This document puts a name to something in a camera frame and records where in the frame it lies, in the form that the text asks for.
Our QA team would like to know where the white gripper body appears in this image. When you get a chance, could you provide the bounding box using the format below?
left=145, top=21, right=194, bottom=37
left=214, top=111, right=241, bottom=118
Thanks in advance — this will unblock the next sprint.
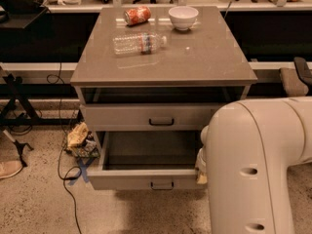
left=195, top=147, right=207, bottom=174

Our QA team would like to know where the grey drawer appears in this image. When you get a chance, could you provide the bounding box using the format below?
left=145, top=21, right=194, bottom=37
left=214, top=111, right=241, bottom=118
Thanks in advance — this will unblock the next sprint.
left=80, top=103, right=223, bottom=131
left=87, top=131, right=204, bottom=190

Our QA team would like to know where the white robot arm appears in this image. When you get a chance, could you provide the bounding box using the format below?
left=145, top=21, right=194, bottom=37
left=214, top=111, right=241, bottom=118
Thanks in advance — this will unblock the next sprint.
left=202, top=97, right=312, bottom=234

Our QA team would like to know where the grey drawer cabinet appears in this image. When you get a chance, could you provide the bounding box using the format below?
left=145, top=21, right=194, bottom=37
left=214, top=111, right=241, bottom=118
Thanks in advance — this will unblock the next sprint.
left=69, top=5, right=258, bottom=135

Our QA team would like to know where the grey top drawer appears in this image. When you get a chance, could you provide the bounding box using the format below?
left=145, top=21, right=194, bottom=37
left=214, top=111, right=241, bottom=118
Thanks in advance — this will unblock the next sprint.
left=80, top=103, right=223, bottom=131

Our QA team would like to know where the blue tape cross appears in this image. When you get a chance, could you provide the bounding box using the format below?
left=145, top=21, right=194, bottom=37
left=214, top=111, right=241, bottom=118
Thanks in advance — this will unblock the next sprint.
left=68, top=158, right=95, bottom=185

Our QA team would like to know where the clear plastic water bottle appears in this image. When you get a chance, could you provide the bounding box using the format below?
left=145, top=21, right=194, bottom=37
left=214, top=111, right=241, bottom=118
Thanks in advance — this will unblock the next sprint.
left=112, top=32, right=168, bottom=55

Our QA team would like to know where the white bowl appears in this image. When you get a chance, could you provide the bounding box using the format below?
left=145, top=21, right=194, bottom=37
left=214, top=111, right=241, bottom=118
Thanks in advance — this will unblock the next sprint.
left=169, top=6, right=199, bottom=30

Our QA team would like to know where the crushed orange soda can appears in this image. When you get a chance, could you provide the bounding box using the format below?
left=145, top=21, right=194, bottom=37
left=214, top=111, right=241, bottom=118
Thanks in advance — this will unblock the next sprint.
left=124, top=6, right=151, bottom=26

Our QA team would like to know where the black tripod stand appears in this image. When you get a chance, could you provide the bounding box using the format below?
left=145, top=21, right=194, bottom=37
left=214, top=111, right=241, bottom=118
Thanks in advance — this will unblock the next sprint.
left=0, top=69, right=82, bottom=168

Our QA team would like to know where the tan shoe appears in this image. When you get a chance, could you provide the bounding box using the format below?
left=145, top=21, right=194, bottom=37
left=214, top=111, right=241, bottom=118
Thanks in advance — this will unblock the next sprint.
left=0, top=160, right=22, bottom=179

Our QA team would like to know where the black floor cable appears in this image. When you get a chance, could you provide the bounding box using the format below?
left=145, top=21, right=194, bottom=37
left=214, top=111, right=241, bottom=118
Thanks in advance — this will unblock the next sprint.
left=46, top=61, right=83, bottom=234

